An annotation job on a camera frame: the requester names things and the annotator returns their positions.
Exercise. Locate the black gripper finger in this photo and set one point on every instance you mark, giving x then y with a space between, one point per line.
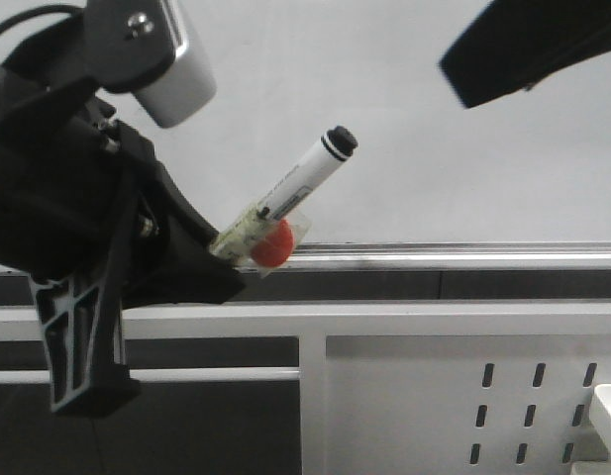
514 45

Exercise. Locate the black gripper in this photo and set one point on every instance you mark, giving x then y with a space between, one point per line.
78 188

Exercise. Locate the red round magnet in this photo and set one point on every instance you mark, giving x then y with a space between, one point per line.
276 247

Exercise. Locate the white black whiteboard marker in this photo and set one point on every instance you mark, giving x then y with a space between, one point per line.
327 154

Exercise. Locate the white metal pegboard rack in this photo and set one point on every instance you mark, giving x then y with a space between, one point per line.
415 388

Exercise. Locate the white plastic bin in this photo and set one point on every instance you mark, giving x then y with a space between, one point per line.
607 420

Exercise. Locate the white whiteboard with aluminium frame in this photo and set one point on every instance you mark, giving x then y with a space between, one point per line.
525 178

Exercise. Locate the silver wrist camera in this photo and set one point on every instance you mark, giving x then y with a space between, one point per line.
151 50

